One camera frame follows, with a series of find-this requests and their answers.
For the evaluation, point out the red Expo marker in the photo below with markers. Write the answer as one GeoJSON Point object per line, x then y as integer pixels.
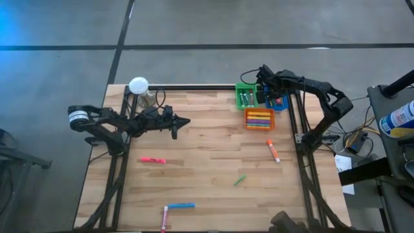
{"type": "Point", "coordinates": [278, 101]}
{"type": "Point", "coordinates": [252, 98]}

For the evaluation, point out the grey metal corner bracket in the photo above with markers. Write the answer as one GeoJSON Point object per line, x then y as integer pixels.
{"type": "Point", "coordinates": [298, 139]}

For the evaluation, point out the black floor stand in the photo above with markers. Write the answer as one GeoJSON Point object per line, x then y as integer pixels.
{"type": "Point", "coordinates": [26, 160]}

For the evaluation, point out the grey cart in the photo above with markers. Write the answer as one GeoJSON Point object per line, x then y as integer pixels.
{"type": "Point", "coordinates": [378, 106]}

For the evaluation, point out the teal highlighter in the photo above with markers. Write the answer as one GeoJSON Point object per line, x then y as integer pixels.
{"type": "Point", "coordinates": [258, 125]}

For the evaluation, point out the dark green Expo marker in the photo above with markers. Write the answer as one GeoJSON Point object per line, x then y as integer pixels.
{"type": "Point", "coordinates": [246, 98]}

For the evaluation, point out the green highlighter cap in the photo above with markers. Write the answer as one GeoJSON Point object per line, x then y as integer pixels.
{"type": "Point", "coordinates": [239, 180]}

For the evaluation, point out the black cart pole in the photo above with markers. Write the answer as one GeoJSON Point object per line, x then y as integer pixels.
{"type": "Point", "coordinates": [399, 83]}

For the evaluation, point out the white mushroom-shaped lamp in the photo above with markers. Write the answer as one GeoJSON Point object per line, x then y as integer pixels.
{"type": "Point", "coordinates": [138, 85]}

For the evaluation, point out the black power supply box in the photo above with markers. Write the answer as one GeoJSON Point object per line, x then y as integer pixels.
{"type": "Point", "coordinates": [355, 144]}

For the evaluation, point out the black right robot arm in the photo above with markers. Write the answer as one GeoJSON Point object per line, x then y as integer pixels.
{"type": "Point", "coordinates": [336, 106]}

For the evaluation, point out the orange Expo marker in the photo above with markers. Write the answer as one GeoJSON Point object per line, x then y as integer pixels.
{"type": "Point", "coordinates": [273, 150]}

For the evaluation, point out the black aluminium table frame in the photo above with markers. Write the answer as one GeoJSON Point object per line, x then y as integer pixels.
{"type": "Point", "coordinates": [194, 87]}

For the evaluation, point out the green plastic basket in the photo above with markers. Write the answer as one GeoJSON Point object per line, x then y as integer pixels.
{"type": "Point", "coordinates": [247, 87]}

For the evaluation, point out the blue white wipes canister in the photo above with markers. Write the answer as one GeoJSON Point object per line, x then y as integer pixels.
{"type": "Point", "coordinates": [399, 118]}

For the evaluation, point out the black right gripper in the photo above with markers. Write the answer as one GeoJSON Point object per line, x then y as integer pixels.
{"type": "Point", "coordinates": [271, 90]}

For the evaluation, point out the pink highlighter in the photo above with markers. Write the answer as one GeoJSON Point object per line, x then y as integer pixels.
{"type": "Point", "coordinates": [152, 160]}

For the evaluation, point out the blue highlighter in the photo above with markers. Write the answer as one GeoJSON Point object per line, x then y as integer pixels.
{"type": "Point", "coordinates": [181, 205]}

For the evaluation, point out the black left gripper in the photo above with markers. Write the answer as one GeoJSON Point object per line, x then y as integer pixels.
{"type": "Point", "coordinates": [158, 119]}

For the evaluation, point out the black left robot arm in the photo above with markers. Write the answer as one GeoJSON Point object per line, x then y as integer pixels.
{"type": "Point", "coordinates": [126, 124]}

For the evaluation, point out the pink Expo marker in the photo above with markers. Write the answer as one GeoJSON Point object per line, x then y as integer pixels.
{"type": "Point", "coordinates": [164, 220]}

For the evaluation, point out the blue plastic basket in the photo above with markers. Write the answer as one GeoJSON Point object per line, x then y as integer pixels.
{"type": "Point", "coordinates": [284, 105]}

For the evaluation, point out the orange plastic basket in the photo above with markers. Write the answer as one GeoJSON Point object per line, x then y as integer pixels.
{"type": "Point", "coordinates": [259, 129]}

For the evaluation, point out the white paper sheet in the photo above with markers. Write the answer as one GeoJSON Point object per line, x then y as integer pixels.
{"type": "Point", "coordinates": [343, 163]}

